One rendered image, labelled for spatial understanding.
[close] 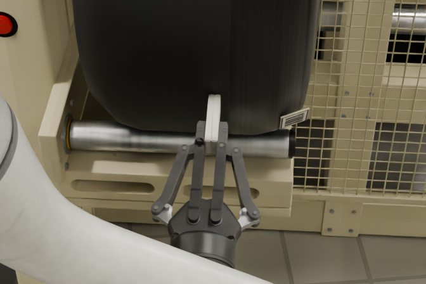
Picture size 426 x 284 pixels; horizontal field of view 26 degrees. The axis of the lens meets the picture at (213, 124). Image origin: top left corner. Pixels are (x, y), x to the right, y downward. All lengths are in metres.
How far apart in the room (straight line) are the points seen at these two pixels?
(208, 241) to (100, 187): 0.45
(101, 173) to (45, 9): 0.26
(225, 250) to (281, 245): 1.42
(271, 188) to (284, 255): 1.04
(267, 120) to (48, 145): 0.34
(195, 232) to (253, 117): 0.23
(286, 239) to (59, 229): 1.82
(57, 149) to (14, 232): 0.74
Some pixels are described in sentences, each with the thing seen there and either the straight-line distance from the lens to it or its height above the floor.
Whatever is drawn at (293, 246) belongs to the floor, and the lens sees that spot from 2.44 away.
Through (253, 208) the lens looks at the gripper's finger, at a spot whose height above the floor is 1.07.
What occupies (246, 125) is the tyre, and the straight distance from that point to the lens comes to 1.23.
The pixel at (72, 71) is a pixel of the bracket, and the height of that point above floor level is 0.95.
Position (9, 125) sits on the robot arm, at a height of 1.46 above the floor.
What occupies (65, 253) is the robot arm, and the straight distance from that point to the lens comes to 0.68.
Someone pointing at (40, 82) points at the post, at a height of 0.95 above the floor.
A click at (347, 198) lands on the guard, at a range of 2.14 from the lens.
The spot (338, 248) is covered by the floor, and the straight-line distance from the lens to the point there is 2.45.
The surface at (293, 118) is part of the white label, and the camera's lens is 1.24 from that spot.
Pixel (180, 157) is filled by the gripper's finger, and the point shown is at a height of 1.08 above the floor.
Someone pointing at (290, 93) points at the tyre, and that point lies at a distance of 1.18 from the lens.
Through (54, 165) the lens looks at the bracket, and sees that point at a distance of 1.39.
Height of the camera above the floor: 1.84
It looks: 42 degrees down
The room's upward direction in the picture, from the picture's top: straight up
